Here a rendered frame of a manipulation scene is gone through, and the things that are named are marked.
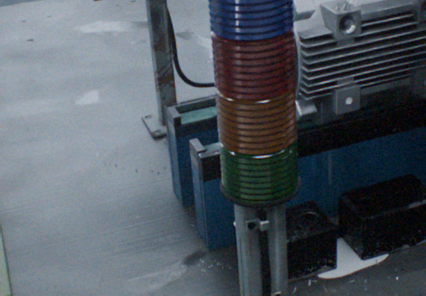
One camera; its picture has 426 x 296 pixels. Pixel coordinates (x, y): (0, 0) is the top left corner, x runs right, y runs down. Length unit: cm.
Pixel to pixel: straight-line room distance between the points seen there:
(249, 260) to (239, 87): 16
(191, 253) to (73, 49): 70
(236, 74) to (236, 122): 4
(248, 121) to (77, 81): 86
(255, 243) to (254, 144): 10
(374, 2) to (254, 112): 37
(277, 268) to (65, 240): 39
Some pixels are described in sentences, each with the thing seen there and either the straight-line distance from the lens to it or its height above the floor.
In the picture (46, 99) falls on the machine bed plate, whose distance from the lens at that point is 137.
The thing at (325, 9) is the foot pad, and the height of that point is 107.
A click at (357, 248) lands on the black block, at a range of 93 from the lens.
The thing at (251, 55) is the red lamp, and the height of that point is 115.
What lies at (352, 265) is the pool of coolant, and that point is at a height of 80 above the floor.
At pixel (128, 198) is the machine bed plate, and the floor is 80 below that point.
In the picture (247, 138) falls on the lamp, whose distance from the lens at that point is 58.
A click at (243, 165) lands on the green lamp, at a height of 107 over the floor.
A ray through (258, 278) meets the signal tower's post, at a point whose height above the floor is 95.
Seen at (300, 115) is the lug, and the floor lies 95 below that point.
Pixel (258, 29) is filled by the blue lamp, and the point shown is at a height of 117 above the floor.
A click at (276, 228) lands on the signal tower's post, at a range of 65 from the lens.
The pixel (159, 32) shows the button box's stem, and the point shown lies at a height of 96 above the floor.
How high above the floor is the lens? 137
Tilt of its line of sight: 27 degrees down
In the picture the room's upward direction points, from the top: 5 degrees counter-clockwise
